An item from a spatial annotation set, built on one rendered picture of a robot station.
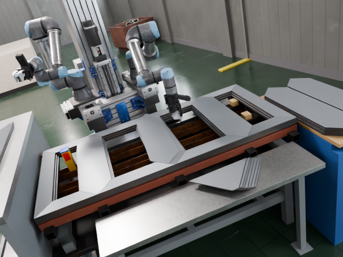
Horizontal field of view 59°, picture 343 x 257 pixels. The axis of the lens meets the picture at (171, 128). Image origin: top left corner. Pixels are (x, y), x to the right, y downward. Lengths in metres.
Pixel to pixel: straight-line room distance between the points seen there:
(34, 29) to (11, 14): 10.43
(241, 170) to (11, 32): 11.83
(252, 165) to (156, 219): 0.59
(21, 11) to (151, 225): 11.80
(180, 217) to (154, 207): 0.16
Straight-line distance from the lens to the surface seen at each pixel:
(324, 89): 2.29
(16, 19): 12.87
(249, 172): 1.66
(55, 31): 2.36
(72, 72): 2.46
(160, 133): 2.01
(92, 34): 2.54
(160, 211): 1.58
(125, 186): 1.67
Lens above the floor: 1.81
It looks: 28 degrees down
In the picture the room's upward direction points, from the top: 15 degrees counter-clockwise
